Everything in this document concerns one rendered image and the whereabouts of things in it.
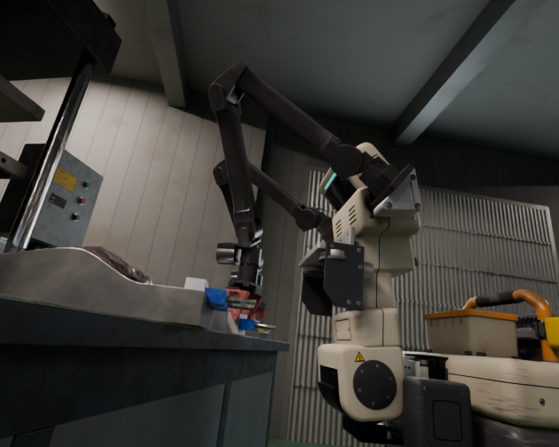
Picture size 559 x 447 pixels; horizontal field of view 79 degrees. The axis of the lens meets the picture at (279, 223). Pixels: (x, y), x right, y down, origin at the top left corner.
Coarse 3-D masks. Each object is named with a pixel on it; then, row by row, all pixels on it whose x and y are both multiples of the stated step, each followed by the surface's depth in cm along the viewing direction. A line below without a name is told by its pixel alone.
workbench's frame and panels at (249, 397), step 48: (0, 336) 27; (48, 336) 31; (96, 336) 37; (144, 336) 46; (192, 336) 60; (240, 336) 88; (0, 384) 32; (48, 384) 37; (96, 384) 44; (144, 384) 55; (192, 384) 72; (240, 384) 106; (0, 432) 32; (48, 432) 38; (96, 432) 45; (144, 432) 56; (192, 432) 73; (240, 432) 107
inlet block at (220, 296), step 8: (192, 280) 61; (200, 280) 61; (192, 288) 60; (200, 288) 60; (208, 288) 61; (216, 288) 61; (208, 296) 60; (216, 296) 60; (224, 296) 61; (232, 296) 63; (208, 304) 62; (216, 304) 60; (224, 304) 60
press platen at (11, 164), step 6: (0, 156) 112; (6, 156) 114; (0, 162) 112; (6, 162) 114; (12, 162) 116; (18, 162) 118; (0, 168) 113; (6, 168) 114; (12, 168) 116; (18, 168) 118; (24, 168) 120; (12, 174) 117; (18, 174) 118; (24, 174) 120
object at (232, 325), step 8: (232, 320) 90; (240, 320) 89; (248, 320) 89; (256, 320) 91; (232, 328) 89; (240, 328) 89; (248, 328) 88; (256, 328) 90; (264, 328) 89; (272, 328) 88
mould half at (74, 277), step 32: (0, 256) 53; (32, 256) 53; (64, 256) 54; (96, 256) 55; (0, 288) 51; (32, 288) 52; (64, 288) 52; (96, 288) 53; (128, 288) 53; (160, 288) 54; (160, 320) 52; (192, 320) 53
